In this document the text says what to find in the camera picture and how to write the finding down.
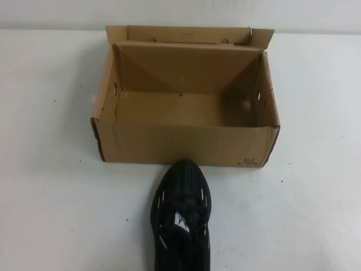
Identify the brown cardboard shoe box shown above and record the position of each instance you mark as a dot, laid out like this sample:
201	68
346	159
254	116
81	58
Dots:
183	141

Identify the black knit sneaker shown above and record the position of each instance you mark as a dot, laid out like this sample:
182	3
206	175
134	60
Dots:
180	180

